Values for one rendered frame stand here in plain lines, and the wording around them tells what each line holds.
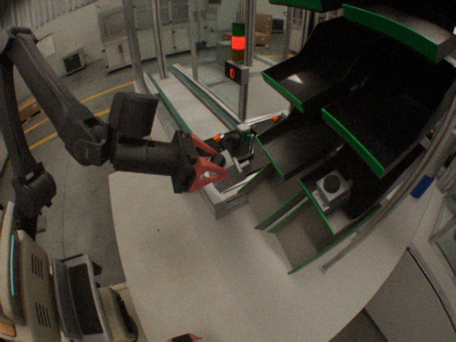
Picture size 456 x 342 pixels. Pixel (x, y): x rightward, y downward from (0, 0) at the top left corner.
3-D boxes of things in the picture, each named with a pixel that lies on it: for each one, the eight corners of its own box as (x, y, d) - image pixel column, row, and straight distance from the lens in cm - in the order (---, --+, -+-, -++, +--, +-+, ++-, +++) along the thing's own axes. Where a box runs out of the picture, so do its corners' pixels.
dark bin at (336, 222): (332, 237, 40) (335, 226, 32) (298, 184, 44) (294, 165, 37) (423, 160, 52) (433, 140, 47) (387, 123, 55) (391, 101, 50)
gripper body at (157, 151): (185, 129, 39) (147, 123, 38) (197, 167, 32) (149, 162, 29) (175, 156, 43) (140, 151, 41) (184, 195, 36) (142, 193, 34)
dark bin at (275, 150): (284, 182, 43) (277, 163, 37) (257, 142, 51) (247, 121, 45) (377, 120, 54) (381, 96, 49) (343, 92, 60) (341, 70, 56)
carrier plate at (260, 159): (223, 188, 70) (223, 184, 69) (195, 147, 86) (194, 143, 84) (279, 163, 81) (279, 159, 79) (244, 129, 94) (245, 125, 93)
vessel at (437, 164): (431, 183, 117) (469, 124, 107) (414, 165, 116) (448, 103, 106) (435, 172, 130) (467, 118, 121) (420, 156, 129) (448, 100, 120)
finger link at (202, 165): (226, 144, 41) (181, 136, 37) (240, 169, 36) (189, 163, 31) (213, 169, 44) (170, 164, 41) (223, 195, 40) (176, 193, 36)
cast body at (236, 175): (220, 193, 43) (204, 176, 38) (214, 178, 46) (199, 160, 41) (256, 174, 43) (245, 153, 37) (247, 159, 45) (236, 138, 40)
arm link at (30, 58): (22, 45, 65) (-6, 45, 60) (32, 26, 63) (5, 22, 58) (108, 156, 43) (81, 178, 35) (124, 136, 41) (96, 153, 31)
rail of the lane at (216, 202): (216, 220, 74) (214, 203, 65) (153, 108, 139) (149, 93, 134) (229, 213, 75) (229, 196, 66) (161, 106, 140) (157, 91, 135)
